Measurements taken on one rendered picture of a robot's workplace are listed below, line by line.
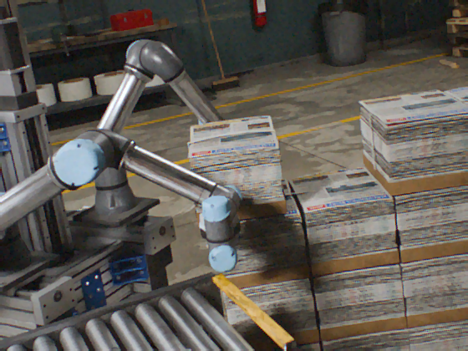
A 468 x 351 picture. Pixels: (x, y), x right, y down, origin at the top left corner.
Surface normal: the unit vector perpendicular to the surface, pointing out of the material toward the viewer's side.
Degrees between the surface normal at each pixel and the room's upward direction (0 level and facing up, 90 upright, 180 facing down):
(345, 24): 96
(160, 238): 90
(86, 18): 90
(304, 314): 90
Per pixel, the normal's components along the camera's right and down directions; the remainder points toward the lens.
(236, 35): 0.40, 0.20
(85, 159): -0.08, 0.22
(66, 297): 0.83, 0.04
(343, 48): -0.35, 0.32
